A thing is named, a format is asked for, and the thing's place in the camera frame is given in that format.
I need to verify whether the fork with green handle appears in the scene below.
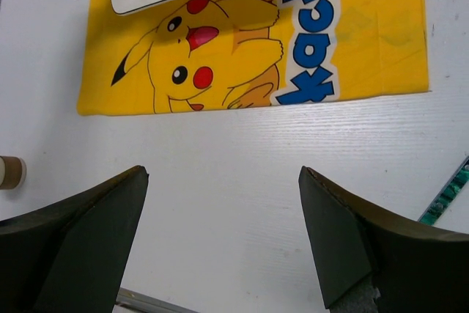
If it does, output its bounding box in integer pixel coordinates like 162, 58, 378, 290
418, 157, 468, 226

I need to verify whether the paper cup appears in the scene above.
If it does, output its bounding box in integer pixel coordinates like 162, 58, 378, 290
0, 155, 26, 191

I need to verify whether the yellow pikachu cloth napkin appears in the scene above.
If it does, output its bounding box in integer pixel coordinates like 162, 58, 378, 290
77, 0, 429, 116

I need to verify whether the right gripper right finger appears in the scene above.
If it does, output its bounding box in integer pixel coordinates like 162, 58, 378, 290
299, 167, 468, 312

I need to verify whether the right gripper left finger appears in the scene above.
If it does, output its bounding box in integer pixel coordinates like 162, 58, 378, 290
1, 166, 149, 312

